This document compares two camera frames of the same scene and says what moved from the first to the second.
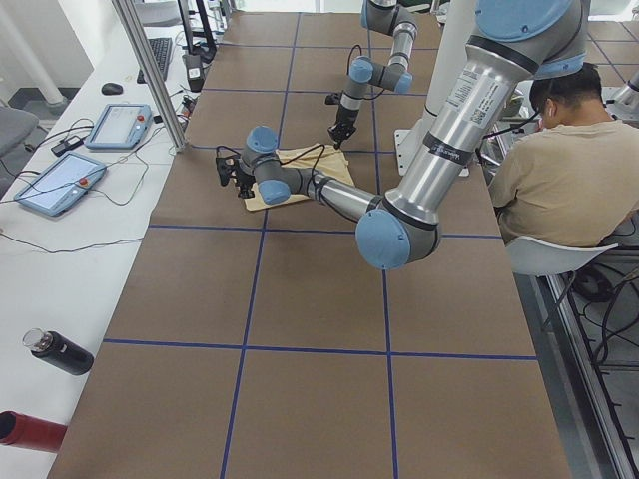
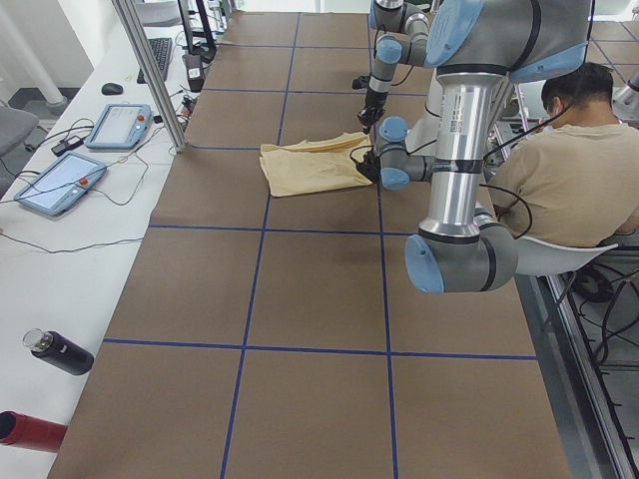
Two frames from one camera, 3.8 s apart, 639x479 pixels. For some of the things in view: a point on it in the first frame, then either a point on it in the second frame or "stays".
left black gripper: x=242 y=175 -> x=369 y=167
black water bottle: x=59 y=350 stays
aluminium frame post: x=151 y=71 stays
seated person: x=575 y=176 stays
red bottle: x=22 y=430 stays
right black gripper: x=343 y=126 -> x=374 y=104
